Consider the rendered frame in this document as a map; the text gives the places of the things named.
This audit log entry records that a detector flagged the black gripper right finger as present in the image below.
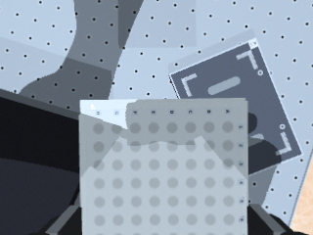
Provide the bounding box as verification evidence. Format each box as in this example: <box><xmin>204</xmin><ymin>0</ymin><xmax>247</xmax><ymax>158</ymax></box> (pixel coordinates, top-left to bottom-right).
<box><xmin>247</xmin><ymin>204</ymin><xmax>309</xmax><ymax>235</ymax></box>

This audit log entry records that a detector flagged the white multiwell plate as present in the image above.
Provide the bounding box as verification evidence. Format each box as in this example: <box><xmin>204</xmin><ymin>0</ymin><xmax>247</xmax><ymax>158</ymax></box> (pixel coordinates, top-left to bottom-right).
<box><xmin>78</xmin><ymin>98</ymin><xmax>248</xmax><ymax>235</ymax></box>

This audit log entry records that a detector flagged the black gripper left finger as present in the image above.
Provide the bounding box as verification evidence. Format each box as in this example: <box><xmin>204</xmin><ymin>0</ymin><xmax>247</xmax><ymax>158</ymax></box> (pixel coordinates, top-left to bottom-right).
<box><xmin>28</xmin><ymin>205</ymin><xmax>82</xmax><ymax>235</ymax></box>

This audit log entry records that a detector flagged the white lab instrument with lid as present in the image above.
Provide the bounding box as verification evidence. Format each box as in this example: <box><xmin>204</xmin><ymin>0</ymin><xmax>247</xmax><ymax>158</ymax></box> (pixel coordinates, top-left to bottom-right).
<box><xmin>0</xmin><ymin>89</ymin><xmax>80</xmax><ymax>235</ymax></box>

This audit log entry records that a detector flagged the grey perforated base plate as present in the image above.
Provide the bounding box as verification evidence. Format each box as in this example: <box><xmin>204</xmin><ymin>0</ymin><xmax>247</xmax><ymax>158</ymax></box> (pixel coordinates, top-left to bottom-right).
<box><xmin>0</xmin><ymin>0</ymin><xmax>313</xmax><ymax>227</ymax></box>

